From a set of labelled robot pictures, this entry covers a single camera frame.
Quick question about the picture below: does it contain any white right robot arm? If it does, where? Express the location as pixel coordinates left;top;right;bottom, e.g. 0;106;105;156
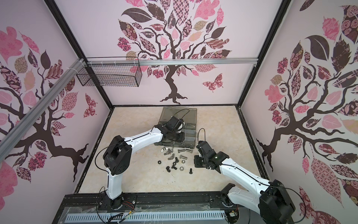
194;141;296;224

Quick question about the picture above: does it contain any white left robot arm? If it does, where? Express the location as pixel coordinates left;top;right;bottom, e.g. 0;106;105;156
103;116;185;200

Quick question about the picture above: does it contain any green transparent organizer box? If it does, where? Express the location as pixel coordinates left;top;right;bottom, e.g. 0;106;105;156
155;106;197;149

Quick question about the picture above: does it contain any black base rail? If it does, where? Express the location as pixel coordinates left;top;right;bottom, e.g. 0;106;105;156
60;191;236;211

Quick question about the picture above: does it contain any white slotted cable duct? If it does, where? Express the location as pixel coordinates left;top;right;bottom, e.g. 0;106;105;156
63;211;226;224

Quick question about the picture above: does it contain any aluminium rail back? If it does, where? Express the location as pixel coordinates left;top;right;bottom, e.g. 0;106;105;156
87;57;258;66

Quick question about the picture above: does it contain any aluminium rail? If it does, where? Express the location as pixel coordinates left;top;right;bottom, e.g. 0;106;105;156
1;58;86;161
87;57;258;66

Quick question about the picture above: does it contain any black wire mesh basket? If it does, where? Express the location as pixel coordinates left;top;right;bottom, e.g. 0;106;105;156
76;56;142;87

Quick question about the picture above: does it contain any aluminium rail left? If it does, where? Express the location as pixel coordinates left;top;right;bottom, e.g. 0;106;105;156
1;58;86;161

